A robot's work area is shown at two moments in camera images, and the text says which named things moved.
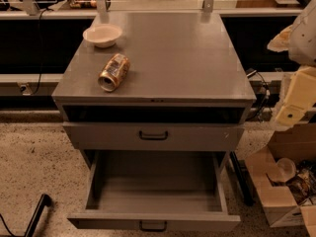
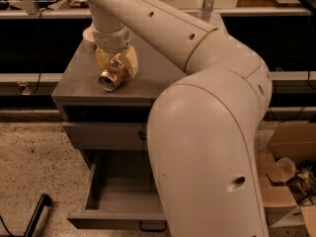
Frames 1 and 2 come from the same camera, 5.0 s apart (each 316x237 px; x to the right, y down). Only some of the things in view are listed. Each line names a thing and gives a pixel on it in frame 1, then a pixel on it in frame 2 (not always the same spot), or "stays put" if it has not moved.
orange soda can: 114,72 stays put
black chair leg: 44,201 stays put
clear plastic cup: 282,171 stays put
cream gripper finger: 280,42 → 102,56
